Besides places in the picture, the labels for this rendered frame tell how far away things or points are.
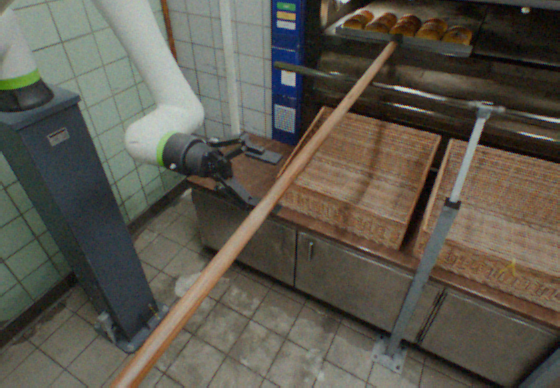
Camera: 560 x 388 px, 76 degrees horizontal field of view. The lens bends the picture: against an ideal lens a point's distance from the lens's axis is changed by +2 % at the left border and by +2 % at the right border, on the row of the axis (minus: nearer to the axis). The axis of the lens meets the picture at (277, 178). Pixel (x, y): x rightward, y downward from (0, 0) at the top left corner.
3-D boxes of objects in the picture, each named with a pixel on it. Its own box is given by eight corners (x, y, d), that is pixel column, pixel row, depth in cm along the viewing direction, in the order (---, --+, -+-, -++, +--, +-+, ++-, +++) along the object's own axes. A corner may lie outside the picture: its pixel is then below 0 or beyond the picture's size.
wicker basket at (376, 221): (318, 150, 191) (322, 104, 174) (426, 183, 169) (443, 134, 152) (273, 203, 158) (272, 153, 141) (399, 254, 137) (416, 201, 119)
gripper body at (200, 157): (203, 134, 80) (238, 145, 77) (208, 164, 85) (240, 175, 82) (181, 151, 75) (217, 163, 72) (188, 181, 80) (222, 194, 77)
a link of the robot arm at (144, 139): (123, 165, 88) (106, 129, 80) (157, 137, 96) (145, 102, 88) (166, 183, 83) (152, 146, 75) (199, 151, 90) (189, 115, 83)
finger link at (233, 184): (214, 172, 77) (211, 174, 78) (249, 209, 78) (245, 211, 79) (224, 162, 79) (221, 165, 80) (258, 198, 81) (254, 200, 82)
